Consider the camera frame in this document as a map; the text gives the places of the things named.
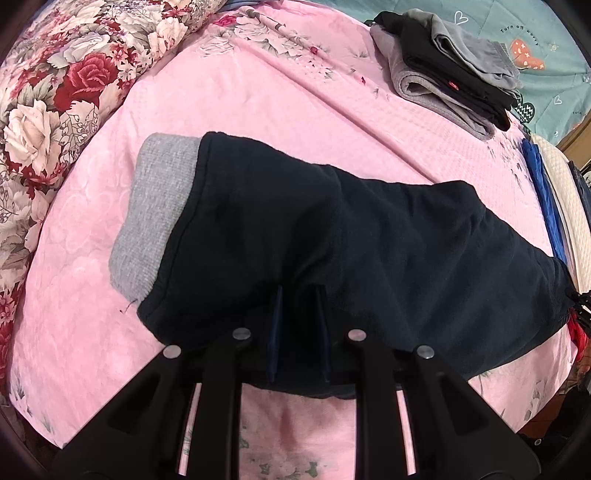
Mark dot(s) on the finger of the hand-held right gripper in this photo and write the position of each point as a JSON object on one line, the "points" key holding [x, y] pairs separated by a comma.
{"points": [[582, 304]]}

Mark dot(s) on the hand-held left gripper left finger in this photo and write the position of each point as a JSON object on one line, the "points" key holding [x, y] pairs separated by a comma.
{"points": [[274, 337]]}

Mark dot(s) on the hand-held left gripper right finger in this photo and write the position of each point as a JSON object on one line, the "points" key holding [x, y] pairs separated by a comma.
{"points": [[323, 337]]}

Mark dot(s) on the folded light grey fleece pants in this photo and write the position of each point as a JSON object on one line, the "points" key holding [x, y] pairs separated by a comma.
{"points": [[415, 83]]}

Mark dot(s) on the folded dark grey pants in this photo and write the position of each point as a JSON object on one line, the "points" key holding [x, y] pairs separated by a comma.
{"points": [[480, 50]]}

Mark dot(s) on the red cloth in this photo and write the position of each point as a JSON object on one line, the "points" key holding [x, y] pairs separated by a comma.
{"points": [[579, 339]]}

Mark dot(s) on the white textured pillow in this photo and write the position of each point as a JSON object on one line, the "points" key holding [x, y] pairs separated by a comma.
{"points": [[570, 198]]}

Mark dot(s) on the blue cloth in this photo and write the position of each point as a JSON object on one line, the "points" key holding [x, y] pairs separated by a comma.
{"points": [[545, 198]]}

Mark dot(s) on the dark cloth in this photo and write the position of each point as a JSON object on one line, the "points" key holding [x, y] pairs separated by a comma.
{"points": [[582, 189]]}

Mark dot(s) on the wooden furniture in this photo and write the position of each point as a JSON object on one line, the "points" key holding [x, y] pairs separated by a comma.
{"points": [[577, 138]]}

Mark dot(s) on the pink bed sheet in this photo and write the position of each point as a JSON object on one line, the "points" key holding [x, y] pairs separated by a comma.
{"points": [[286, 92]]}

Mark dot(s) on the teal printed blanket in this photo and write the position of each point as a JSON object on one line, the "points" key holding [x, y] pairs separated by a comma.
{"points": [[554, 55]]}

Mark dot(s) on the stack of folded grey black clothes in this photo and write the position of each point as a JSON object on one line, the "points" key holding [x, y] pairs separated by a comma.
{"points": [[443, 60]]}

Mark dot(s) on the red floral quilt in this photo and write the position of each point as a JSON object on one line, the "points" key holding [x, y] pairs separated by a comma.
{"points": [[60, 92]]}

